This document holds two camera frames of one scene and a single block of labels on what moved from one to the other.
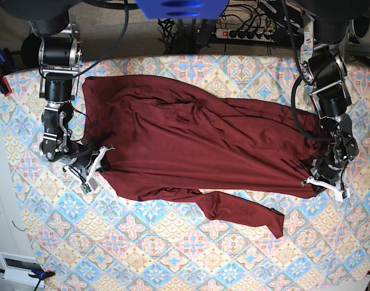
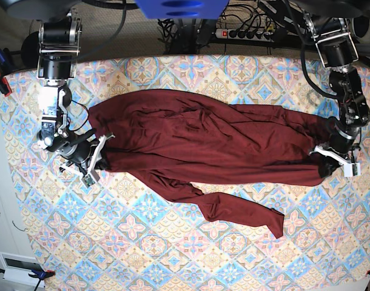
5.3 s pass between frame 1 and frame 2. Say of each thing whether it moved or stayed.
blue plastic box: stayed
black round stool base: stayed
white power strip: stayed
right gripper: moved
